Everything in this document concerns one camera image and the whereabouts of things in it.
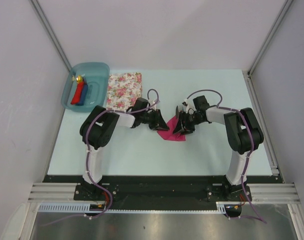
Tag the black knife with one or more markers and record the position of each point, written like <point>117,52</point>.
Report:
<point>177,112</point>

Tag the blue marker pen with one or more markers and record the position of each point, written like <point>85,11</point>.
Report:
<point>83,95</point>

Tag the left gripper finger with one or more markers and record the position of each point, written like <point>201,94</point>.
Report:
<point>164,124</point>
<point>155,124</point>

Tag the gold foil candy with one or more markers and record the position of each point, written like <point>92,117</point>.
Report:
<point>78,78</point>

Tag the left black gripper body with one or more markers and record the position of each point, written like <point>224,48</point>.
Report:
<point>149,117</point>

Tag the floral cloth mat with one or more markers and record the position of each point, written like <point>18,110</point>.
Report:
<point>123,90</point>

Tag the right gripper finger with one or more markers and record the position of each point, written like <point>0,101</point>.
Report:
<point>178,120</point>
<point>181,130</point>

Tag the aluminium frame rail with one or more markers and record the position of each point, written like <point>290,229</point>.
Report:
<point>52,192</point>

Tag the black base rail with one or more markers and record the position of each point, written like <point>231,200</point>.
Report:
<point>154,193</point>

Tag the red marker pen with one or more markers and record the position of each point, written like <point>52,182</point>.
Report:
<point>77,94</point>

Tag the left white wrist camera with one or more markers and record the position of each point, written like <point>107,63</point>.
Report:
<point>153,104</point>

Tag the teal plastic bin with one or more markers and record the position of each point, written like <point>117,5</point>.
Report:
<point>96,75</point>

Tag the magenta paper napkin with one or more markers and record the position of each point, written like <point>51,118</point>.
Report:
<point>169,135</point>

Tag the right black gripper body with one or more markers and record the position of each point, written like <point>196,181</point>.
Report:
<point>190,120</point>

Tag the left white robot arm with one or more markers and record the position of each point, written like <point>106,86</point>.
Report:
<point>98,128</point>

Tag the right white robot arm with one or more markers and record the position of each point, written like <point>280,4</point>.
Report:
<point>244,136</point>

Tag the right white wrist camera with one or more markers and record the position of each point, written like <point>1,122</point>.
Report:
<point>189,109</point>

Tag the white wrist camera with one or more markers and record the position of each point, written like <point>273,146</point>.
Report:
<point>189,109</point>
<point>153,104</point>

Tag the black fork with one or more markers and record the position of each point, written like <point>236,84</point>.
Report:
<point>181,108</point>

